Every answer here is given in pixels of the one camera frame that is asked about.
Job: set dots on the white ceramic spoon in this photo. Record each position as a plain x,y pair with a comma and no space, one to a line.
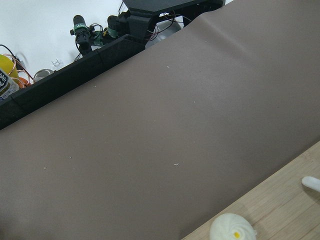
311,182

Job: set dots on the black table edge guard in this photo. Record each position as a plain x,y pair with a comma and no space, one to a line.
46,90

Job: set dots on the white steamed bun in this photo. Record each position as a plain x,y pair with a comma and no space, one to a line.
230,226

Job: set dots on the bamboo cutting board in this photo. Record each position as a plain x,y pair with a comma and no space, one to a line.
281,207

